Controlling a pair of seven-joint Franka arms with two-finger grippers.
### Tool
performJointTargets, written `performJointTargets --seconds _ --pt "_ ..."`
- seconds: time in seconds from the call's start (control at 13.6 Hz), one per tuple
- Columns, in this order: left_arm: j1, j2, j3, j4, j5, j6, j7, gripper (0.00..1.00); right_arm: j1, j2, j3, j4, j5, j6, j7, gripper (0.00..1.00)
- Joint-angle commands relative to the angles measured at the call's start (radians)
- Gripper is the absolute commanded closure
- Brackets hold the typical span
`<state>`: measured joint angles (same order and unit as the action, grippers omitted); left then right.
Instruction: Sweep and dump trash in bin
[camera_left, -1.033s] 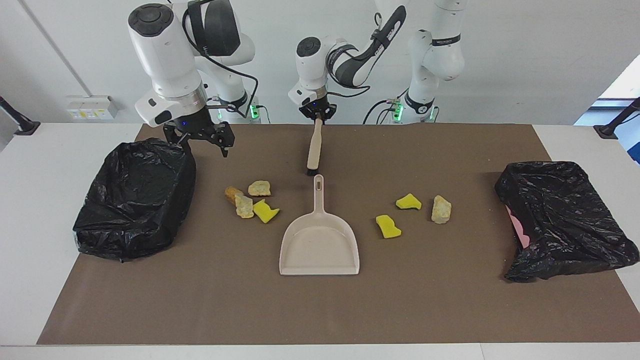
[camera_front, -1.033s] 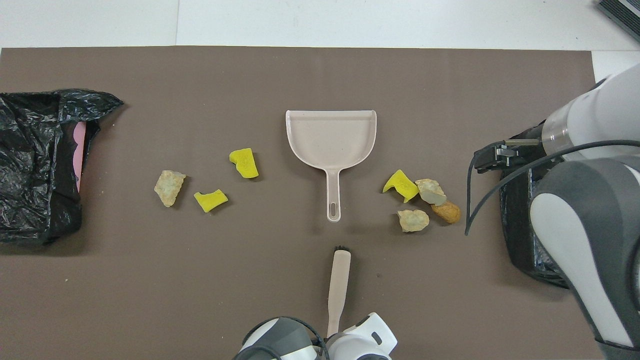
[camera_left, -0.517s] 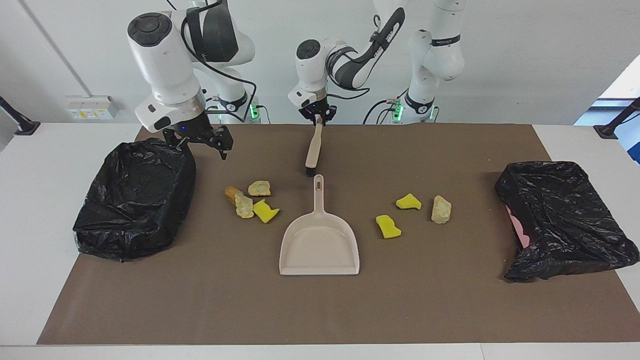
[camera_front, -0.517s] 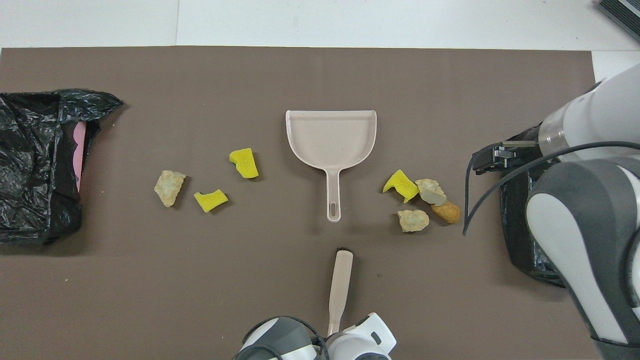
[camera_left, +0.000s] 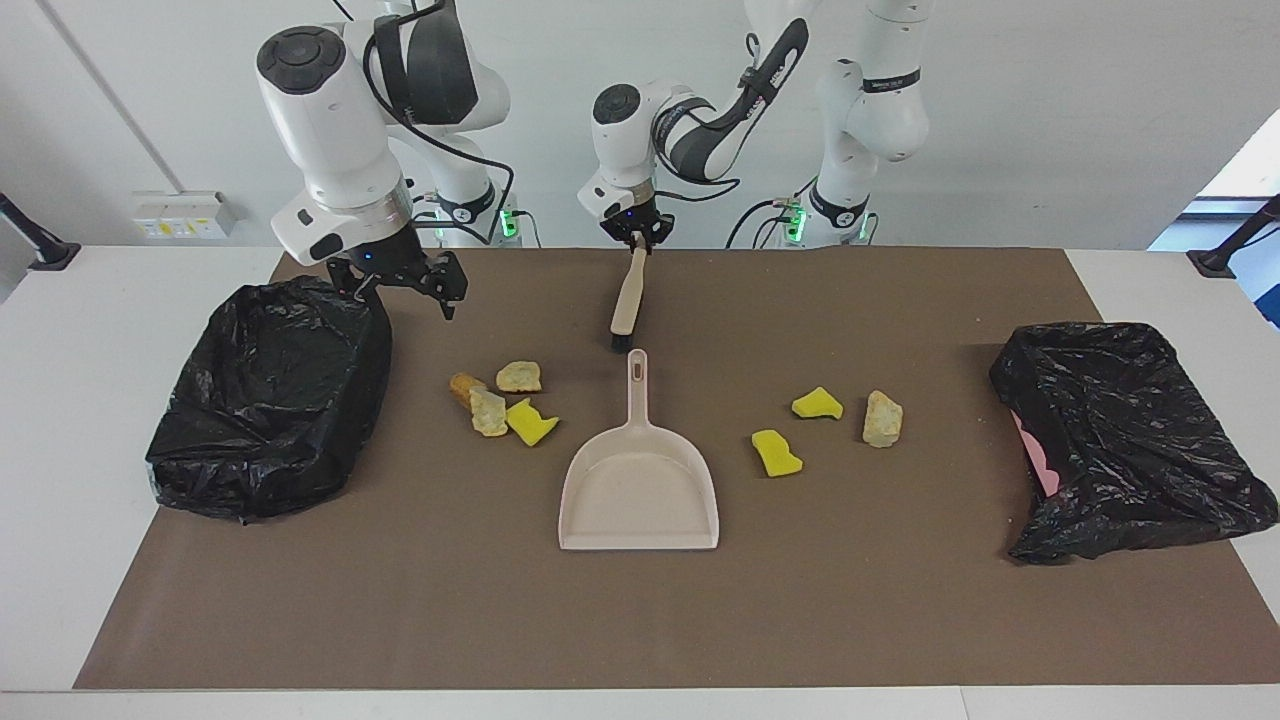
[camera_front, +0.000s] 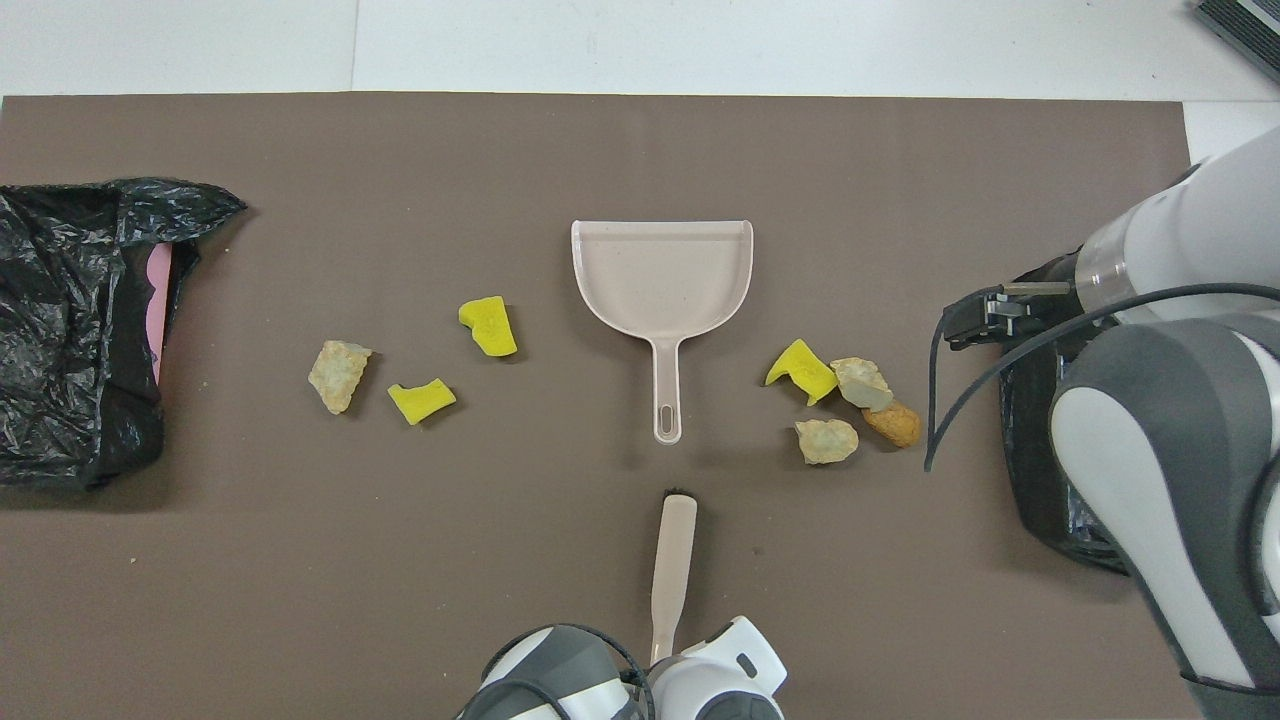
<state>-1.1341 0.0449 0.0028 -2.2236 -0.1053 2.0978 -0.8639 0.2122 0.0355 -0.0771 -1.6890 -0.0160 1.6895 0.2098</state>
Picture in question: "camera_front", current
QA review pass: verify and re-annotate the dark grey ribbed box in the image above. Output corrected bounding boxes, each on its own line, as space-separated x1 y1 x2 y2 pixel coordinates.
1195 0 1280 86

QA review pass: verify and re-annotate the beige plastic dustpan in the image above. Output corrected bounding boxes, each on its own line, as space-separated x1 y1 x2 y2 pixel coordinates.
571 220 755 446

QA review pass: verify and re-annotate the pink bin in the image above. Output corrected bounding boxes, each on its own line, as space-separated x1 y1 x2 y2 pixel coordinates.
146 243 174 386

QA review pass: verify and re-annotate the beige foam chunk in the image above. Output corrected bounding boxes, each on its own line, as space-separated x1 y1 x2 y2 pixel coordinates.
308 340 373 415
830 357 895 413
794 418 860 466

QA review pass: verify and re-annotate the brown table mat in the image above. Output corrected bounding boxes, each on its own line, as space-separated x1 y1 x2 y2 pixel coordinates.
0 93 1253 720

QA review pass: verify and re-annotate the yellow sponge piece notched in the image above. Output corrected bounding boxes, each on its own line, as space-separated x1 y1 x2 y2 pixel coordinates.
765 339 839 407

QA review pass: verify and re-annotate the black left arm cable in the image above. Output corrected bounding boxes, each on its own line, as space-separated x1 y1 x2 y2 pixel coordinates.
455 622 656 720

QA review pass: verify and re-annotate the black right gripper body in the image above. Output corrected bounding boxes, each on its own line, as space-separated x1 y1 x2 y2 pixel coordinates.
1000 283 1083 346

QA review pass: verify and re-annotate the black trash bag lined bin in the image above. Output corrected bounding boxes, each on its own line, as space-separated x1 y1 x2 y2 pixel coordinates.
1000 250 1131 576

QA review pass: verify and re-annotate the orange brown foam chunk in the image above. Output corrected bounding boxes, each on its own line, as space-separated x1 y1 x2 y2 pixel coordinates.
862 401 923 449

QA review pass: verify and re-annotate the yellow sponge piece green backed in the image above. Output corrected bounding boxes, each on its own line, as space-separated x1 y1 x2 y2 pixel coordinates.
387 378 457 426

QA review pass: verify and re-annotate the black trash bag over pink bin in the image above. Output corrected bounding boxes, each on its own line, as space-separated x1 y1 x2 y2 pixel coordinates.
0 178 248 491

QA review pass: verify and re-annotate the beige hand brush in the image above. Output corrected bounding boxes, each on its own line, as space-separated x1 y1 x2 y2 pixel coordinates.
650 489 699 666

